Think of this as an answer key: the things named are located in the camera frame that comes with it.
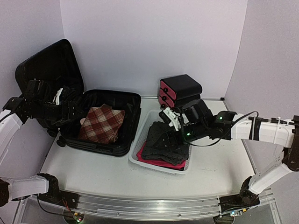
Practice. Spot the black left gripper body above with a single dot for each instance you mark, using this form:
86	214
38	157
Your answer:
57	116

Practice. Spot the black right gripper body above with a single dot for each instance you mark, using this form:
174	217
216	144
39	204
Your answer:
198	132

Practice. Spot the small pink round container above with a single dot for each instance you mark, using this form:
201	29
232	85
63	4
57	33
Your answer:
82	121

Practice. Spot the red plaid garment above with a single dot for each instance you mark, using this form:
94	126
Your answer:
102	125

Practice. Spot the black pink drawer organizer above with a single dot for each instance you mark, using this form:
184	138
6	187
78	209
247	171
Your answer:
178	90

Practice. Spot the dark dotted garment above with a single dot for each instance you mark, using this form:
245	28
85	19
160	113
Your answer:
161	144

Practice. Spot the black ribbed hard-shell suitcase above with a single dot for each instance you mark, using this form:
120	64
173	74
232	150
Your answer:
52	81

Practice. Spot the pink garment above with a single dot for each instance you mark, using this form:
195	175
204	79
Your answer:
160	162

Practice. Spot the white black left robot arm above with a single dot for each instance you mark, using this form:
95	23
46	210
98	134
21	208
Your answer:
16	140

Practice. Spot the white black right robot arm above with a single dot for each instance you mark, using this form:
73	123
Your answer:
280	134

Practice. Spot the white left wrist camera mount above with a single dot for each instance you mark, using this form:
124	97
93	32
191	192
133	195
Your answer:
56	99

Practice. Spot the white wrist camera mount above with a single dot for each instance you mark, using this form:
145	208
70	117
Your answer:
56	99
170	118

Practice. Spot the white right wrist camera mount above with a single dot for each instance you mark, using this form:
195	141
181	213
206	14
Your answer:
170	118

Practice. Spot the aluminium rail frame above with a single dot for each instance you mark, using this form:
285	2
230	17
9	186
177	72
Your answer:
85	208

